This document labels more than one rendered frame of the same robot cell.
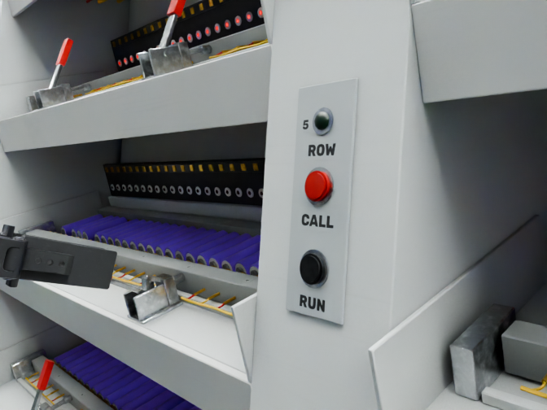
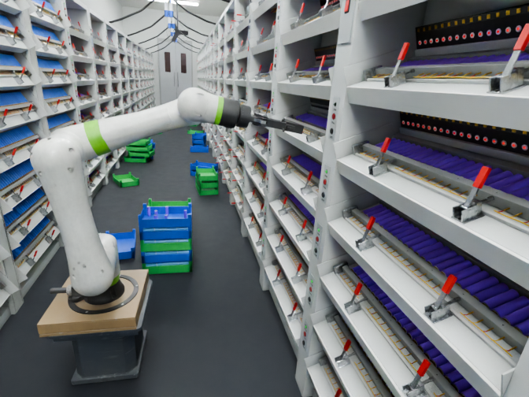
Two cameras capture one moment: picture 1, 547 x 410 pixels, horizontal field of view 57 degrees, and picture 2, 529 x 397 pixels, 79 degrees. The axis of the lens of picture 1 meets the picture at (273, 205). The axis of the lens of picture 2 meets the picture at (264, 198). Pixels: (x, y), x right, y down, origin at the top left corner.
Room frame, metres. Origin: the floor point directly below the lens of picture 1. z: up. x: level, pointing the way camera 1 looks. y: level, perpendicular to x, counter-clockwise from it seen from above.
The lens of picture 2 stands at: (-0.68, -0.31, 1.17)
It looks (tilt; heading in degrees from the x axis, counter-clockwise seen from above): 20 degrees down; 28
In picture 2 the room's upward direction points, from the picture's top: 4 degrees clockwise
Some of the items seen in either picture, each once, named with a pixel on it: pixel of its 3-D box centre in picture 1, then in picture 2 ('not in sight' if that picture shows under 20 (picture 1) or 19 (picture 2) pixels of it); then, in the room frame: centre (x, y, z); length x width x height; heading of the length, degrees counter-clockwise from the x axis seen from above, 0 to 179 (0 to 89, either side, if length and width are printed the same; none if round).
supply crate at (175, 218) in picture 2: not in sight; (166, 214); (0.64, 1.07, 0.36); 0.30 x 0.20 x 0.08; 130
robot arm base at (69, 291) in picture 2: not in sight; (88, 287); (-0.06, 0.78, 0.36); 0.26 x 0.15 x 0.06; 128
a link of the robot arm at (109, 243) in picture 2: not in sight; (99, 261); (-0.04, 0.72, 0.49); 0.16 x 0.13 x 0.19; 48
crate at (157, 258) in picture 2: not in sight; (168, 248); (0.64, 1.07, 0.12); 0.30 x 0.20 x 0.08; 130
